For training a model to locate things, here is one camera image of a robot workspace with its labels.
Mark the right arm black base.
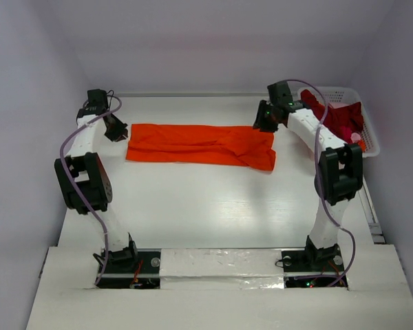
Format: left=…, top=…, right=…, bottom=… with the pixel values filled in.
left=275, top=250, right=348, bottom=289

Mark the dark red t-shirt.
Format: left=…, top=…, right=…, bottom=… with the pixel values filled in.
left=300, top=89, right=366, bottom=151

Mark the white plastic laundry basket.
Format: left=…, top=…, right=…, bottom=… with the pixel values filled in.
left=297, top=87, right=380, bottom=157

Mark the orange t-shirt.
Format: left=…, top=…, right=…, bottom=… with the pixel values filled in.
left=126, top=124, right=276, bottom=172

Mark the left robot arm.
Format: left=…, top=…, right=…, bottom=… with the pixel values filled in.
left=54, top=89, right=138, bottom=272

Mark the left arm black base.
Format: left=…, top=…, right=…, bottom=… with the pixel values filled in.
left=96, top=250, right=161, bottom=289

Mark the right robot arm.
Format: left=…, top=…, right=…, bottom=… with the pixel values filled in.
left=253, top=80, right=363, bottom=272

